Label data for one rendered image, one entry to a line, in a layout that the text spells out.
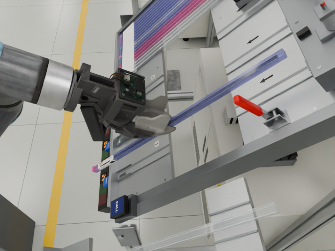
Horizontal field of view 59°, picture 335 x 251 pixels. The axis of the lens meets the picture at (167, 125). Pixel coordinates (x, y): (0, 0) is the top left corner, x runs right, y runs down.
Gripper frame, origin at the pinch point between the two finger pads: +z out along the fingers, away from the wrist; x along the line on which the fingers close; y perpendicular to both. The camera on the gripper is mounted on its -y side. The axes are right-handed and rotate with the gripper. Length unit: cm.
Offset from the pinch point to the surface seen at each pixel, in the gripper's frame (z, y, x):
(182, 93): 42, -48, 61
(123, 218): -0.7, -19.3, -13.0
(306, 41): 8.1, 27.5, 0.7
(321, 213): 43.5, -0.7, -12.9
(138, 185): 2.5, -18.2, -5.1
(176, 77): 59, -74, 102
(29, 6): -37, -133, 190
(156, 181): 4.0, -12.5, -6.3
